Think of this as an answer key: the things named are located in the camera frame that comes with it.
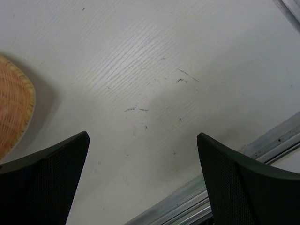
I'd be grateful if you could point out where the aluminium rail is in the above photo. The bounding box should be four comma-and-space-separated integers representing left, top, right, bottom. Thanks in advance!
274, 0, 300, 33
129, 114, 300, 225

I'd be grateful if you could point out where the right aluminium rail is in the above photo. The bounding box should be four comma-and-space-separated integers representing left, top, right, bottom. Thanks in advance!
274, 0, 300, 33

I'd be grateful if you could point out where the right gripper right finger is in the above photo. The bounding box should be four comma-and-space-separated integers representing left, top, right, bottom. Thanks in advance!
197, 133, 300, 225

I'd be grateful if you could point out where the woven triangular fruit basket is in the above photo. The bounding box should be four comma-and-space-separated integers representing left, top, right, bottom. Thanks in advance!
0, 56, 36, 159

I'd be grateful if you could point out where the front aluminium rail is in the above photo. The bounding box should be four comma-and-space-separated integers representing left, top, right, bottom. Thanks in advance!
129, 114, 300, 225

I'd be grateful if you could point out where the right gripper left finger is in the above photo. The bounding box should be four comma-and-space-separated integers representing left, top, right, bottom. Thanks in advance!
0, 131, 90, 225

